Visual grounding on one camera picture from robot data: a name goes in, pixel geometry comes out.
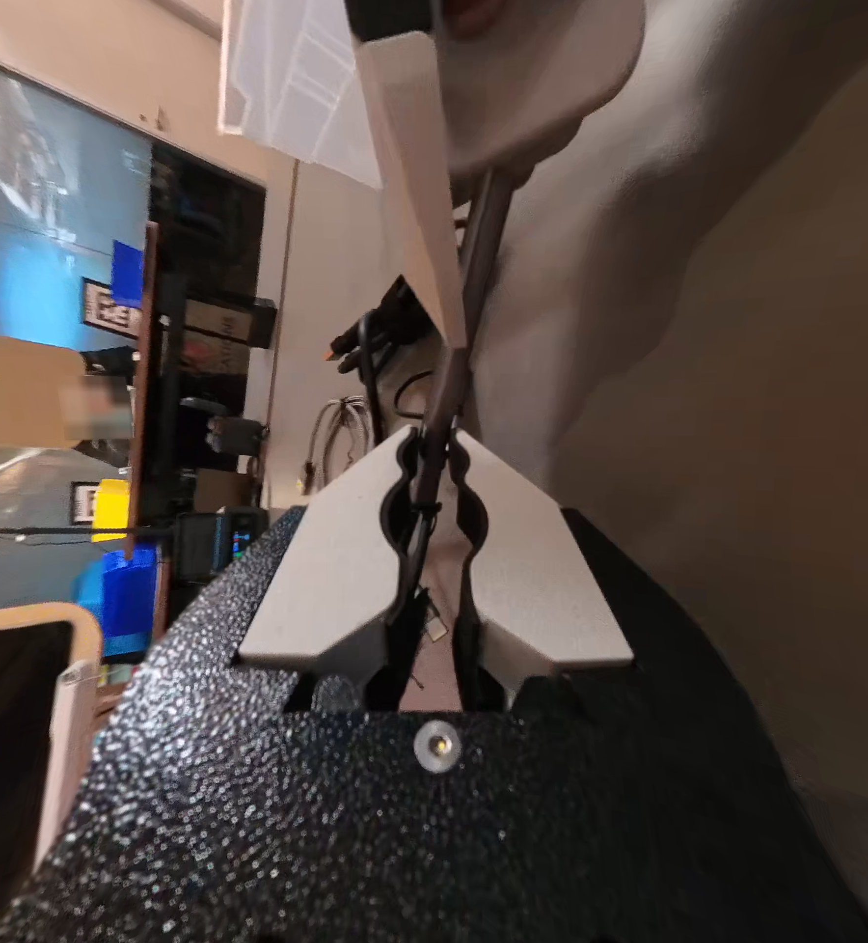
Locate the black label printer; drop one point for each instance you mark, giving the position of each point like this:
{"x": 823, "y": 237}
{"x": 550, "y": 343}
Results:
{"x": 213, "y": 541}

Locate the stack of blue bins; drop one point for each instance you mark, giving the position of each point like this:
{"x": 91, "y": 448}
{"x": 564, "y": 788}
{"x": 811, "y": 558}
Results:
{"x": 128, "y": 597}

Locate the small blue plastic bin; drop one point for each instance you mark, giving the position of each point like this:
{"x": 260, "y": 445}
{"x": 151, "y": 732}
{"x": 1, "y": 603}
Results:
{"x": 128, "y": 269}

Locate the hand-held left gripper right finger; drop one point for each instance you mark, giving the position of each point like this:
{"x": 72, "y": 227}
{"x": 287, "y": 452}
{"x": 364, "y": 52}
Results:
{"x": 544, "y": 589}

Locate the curved wooden frame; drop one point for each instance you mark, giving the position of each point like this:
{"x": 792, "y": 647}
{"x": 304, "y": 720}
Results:
{"x": 80, "y": 700}

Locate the long brown desk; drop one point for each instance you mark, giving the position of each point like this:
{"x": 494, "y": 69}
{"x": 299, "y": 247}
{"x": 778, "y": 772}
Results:
{"x": 143, "y": 368}

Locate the clear plastic bin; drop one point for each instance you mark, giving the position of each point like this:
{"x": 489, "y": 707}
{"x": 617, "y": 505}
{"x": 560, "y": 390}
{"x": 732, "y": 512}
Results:
{"x": 294, "y": 74}

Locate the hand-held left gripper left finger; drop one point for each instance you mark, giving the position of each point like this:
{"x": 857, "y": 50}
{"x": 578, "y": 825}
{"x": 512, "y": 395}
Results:
{"x": 323, "y": 582}

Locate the tan rounded board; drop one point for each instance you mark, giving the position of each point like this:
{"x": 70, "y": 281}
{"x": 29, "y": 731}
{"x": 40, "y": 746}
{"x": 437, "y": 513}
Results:
{"x": 21, "y": 390}

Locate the small black equipment box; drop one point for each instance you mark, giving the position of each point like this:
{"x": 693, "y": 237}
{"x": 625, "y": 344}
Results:
{"x": 235, "y": 436}

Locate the plain cardboard box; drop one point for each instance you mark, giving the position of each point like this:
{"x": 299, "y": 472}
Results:
{"x": 224, "y": 488}

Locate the printed cardboard box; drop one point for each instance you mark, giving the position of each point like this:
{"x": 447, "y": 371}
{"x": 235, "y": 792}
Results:
{"x": 217, "y": 346}

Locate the person's right hand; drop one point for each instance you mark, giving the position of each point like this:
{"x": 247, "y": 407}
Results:
{"x": 474, "y": 15}

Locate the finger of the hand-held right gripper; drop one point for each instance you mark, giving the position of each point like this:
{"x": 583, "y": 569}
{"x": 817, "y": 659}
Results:
{"x": 412, "y": 110}

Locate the yellow plastic bin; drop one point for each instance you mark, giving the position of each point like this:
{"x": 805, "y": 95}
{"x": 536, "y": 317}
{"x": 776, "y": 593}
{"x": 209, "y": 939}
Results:
{"x": 110, "y": 508}

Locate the framed black-white tag sign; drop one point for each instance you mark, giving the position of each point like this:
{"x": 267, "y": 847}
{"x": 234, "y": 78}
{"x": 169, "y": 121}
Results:
{"x": 80, "y": 501}
{"x": 106, "y": 317}

